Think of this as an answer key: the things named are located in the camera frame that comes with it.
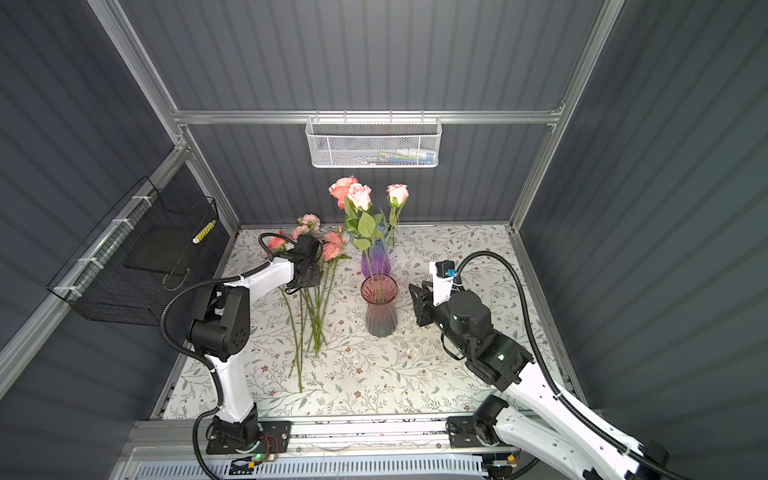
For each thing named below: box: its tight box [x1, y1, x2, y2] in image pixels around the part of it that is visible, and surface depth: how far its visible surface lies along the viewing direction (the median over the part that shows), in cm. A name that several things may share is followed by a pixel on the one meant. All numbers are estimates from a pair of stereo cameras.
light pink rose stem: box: [344, 184, 383, 301], surface depth 71 cm
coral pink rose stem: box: [328, 177, 359, 235], surface depth 72 cm
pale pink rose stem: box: [386, 184, 409, 246], surface depth 74 cm
